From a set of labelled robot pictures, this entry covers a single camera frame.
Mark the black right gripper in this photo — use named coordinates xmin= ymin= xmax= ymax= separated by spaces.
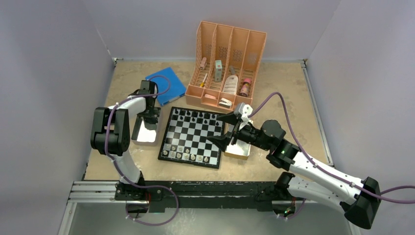
xmin=207 ymin=111 xmax=272 ymax=152

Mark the silver tin with white pieces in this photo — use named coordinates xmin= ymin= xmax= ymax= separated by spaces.
xmin=131 ymin=108 xmax=161 ymax=146

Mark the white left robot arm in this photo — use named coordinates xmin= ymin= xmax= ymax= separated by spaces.
xmin=91 ymin=80 xmax=161 ymax=200

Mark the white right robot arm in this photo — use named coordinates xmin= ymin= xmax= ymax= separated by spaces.
xmin=207 ymin=113 xmax=381 ymax=230

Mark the gold empty tin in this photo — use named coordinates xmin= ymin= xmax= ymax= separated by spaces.
xmin=224 ymin=140 xmax=251 ymax=161

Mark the white stapler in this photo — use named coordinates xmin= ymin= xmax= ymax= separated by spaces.
xmin=218 ymin=98 xmax=232 ymax=109

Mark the pink eraser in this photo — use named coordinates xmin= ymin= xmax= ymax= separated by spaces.
xmin=204 ymin=94 xmax=217 ymax=99

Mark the black and white chessboard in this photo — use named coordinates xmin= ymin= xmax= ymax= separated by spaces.
xmin=158 ymin=107 xmax=225 ymax=169

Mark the white lotion bottle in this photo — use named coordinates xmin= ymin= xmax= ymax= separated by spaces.
xmin=222 ymin=75 xmax=238 ymax=95

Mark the pink capped small bottle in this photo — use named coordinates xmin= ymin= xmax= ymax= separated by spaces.
xmin=238 ymin=77 xmax=252 ymax=97

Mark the yellow tipped pen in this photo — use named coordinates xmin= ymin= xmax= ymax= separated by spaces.
xmin=200 ymin=73 xmax=208 ymax=88

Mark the teal small box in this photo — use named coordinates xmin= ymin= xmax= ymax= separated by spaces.
xmin=214 ymin=60 xmax=223 ymax=82

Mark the peach desk organizer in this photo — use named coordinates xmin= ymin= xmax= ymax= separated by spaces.
xmin=185 ymin=21 xmax=267 ymax=112

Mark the pink tube in organizer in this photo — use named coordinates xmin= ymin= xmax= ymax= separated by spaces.
xmin=199 ymin=57 xmax=207 ymax=70

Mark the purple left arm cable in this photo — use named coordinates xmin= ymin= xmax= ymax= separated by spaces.
xmin=104 ymin=75 xmax=180 ymax=227

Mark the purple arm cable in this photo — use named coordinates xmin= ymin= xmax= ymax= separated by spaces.
xmin=248 ymin=92 xmax=415 ymax=205
xmin=104 ymin=75 xmax=180 ymax=227

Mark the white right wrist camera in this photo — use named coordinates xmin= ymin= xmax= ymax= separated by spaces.
xmin=234 ymin=102 xmax=253 ymax=128

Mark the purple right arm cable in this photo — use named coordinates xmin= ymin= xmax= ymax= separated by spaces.
xmin=248 ymin=92 xmax=415 ymax=205

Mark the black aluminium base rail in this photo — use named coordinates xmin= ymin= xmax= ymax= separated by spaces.
xmin=66 ymin=180 xmax=345 ymax=215

